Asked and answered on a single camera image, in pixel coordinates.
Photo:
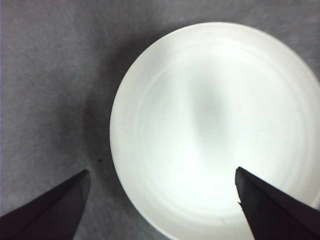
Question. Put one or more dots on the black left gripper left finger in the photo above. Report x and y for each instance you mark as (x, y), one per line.
(47, 215)

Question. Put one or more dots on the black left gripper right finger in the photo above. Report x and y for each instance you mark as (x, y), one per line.
(275, 212)

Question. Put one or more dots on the white round plate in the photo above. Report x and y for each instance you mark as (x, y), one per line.
(175, 112)

